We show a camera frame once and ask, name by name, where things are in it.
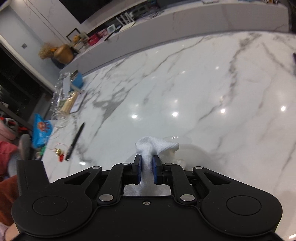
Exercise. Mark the black picture frame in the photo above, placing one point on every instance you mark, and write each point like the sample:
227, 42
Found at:
70, 34

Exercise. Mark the orange red clothing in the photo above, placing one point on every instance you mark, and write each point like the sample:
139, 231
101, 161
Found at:
8, 199

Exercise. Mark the marble television console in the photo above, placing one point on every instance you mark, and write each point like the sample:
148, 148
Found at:
185, 23

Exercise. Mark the teddy bear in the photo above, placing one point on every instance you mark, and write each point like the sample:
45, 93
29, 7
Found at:
77, 39

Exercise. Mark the blue snack packet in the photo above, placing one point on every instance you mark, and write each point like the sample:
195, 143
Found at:
40, 129

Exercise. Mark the black remote control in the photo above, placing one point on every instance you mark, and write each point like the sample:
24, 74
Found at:
109, 36

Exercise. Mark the black phone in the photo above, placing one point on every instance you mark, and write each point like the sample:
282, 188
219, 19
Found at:
294, 62

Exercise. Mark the black pen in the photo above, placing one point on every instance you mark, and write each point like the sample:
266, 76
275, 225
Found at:
75, 141

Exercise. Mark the gold vase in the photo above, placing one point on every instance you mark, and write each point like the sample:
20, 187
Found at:
63, 53

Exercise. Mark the blue bowl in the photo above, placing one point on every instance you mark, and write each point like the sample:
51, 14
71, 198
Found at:
77, 81

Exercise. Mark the bundle of bamboo skewers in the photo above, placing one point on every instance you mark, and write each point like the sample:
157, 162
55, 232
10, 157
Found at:
69, 103

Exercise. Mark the white phone stand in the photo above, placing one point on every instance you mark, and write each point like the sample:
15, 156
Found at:
66, 84

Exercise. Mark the pink card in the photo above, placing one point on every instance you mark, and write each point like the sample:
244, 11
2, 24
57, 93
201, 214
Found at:
102, 33

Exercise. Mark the clear plastic bag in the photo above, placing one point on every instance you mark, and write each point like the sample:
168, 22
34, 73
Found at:
57, 92

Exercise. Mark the white router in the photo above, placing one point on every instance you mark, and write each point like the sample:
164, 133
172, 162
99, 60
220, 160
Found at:
127, 25

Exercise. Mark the black television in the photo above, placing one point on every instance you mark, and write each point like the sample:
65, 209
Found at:
92, 9

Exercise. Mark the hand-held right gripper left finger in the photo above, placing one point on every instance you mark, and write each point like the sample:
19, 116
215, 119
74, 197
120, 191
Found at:
138, 169

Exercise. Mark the dried flowers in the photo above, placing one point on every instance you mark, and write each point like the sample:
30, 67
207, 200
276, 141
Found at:
46, 51

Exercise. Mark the dark blue vase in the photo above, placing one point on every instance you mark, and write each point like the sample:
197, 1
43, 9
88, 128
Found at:
59, 63

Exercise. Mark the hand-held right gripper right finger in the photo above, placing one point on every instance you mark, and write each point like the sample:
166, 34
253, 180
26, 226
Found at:
155, 169

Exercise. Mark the red box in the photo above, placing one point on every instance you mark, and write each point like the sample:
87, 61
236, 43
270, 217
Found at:
93, 39

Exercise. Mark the white cloth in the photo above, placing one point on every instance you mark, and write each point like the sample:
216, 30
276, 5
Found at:
150, 144

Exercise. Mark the small white display device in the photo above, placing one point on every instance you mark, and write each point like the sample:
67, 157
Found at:
111, 29

